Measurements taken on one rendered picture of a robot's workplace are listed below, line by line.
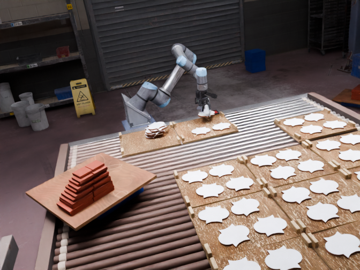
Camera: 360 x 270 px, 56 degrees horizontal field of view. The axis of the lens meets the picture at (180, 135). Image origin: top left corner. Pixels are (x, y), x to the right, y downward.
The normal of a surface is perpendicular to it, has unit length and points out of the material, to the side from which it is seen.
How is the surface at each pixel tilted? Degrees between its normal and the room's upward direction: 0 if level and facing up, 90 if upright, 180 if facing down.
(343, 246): 0
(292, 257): 0
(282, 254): 0
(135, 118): 90
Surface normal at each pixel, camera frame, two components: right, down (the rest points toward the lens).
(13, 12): 0.30, 0.37
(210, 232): -0.13, -0.90
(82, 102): 0.20, 0.17
